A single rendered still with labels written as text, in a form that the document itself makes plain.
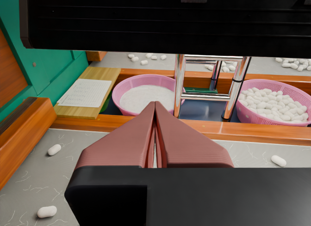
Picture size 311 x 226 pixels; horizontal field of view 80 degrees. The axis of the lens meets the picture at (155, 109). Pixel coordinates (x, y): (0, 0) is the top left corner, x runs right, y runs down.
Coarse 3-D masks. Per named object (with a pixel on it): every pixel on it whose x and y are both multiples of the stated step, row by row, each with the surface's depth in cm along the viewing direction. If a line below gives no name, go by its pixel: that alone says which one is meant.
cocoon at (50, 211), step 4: (40, 208) 37; (44, 208) 37; (48, 208) 37; (52, 208) 37; (40, 212) 36; (44, 212) 36; (48, 212) 37; (52, 212) 37; (40, 216) 36; (44, 216) 37; (48, 216) 37
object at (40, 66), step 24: (0, 0) 40; (0, 24) 42; (0, 48) 43; (24, 48) 48; (0, 72) 43; (24, 72) 49; (48, 72) 59; (0, 96) 43; (24, 96) 49; (0, 120) 42
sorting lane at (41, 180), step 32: (32, 160) 48; (64, 160) 48; (256, 160) 48; (288, 160) 48; (0, 192) 41; (32, 192) 41; (64, 192) 41; (0, 224) 36; (32, 224) 36; (64, 224) 36
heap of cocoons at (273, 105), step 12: (240, 96) 71; (252, 96) 71; (264, 96) 73; (276, 96) 73; (288, 96) 70; (252, 108) 65; (264, 108) 68; (276, 108) 65; (288, 108) 66; (300, 108) 65; (288, 120) 62; (300, 120) 61
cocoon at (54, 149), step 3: (57, 144) 50; (51, 147) 49; (54, 147) 49; (57, 147) 49; (60, 147) 50; (48, 150) 49; (51, 150) 48; (54, 150) 49; (57, 150) 49; (48, 153) 48; (51, 153) 48; (54, 153) 49
